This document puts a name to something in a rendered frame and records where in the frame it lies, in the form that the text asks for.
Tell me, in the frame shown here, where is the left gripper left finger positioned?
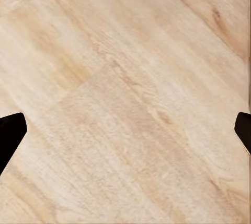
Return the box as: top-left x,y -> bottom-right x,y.
0,112 -> 27,175

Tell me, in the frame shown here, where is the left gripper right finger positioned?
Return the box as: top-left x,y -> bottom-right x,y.
234,112 -> 251,154

